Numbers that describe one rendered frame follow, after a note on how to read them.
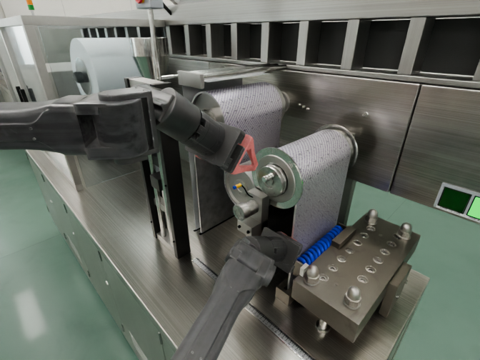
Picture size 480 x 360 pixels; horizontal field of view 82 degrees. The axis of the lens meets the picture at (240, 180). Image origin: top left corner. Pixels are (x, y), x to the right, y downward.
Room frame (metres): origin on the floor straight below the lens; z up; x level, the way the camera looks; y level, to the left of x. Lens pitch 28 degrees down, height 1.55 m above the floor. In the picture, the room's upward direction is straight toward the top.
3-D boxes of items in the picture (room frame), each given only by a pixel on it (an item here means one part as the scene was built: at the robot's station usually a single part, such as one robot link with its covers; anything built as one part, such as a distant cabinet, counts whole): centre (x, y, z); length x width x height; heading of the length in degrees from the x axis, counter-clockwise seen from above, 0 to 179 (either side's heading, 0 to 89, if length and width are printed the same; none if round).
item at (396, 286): (0.49, -0.40, 0.96); 0.10 x 0.03 x 0.11; 134
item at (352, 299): (0.40, -0.24, 1.05); 0.04 x 0.04 x 0.04
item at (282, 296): (0.60, -0.22, 0.92); 0.28 x 0.04 x 0.04; 134
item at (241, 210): (0.53, 0.00, 1.18); 0.04 x 0.02 x 0.04; 44
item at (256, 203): (0.56, -0.03, 1.05); 0.06 x 0.05 x 0.31; 134
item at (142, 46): (1.15, 0.34, 1.50); 0.14 x 0.14 x 0.06
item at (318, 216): (0.60, -0.21, 1.11); 0.23 x 0.01 x 0.18; 134
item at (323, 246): (0.59, -0.23, 1.03); 0.21 x 0.04 x 0.03; 134
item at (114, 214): (1.26, 0.54, 0.88); 2.52 x 0.66 x 0.04; 44
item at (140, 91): (0.39, 0.14, 1.44); 0.12 x 0.11 x 0.09; 132
